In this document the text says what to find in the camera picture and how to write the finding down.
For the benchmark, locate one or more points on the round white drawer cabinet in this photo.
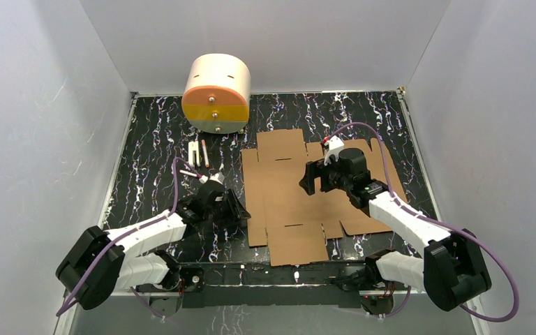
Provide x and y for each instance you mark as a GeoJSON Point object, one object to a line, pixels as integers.
{"type": "Point", "coordinates": [217, 96]}

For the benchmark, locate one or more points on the brown cardboard box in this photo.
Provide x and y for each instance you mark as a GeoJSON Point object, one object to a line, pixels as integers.
{"type": "Point", "coordinates": [293, 225]}

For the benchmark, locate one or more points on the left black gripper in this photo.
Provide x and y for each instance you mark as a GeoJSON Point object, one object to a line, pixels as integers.
{"type": "Point", "coordinates": [233, 206]}

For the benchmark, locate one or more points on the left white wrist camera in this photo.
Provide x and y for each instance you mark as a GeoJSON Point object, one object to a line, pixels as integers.
{"type": "Point", "coordinates": [217, 178]}

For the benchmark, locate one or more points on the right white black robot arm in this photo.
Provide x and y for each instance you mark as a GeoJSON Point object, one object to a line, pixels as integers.
{"type": "Point", "coordinates": [416, 236]}

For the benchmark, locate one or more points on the white pink marker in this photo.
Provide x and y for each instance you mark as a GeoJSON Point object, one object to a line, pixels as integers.
{"type": "Point", "coordinates": [205, 153]}

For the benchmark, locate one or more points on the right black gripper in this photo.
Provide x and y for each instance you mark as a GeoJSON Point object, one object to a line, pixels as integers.
{"type": "Point", "coordinates": [317, 169]}

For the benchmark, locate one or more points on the white marker red cap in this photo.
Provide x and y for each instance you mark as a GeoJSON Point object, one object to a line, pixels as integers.
{"type": "Point", "coordinates": [190, 174]}

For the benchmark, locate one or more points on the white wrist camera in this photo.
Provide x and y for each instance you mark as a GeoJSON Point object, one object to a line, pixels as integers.
{"type": "Point", "coordinates": [217, 178]}
{"type": "Point", "coordinates": [332, 146]}

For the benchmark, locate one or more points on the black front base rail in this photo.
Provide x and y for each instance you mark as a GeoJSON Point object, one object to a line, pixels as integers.
{"type": "Point", "coordinates": [351, 277]}

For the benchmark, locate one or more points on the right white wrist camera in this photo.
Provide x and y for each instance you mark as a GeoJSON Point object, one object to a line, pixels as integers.
{"type": "Point", "coordinates": [332, 146]}

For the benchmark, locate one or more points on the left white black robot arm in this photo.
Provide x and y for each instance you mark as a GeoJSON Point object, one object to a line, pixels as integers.
{"type": "Point", "coordinates": [124, 249]}

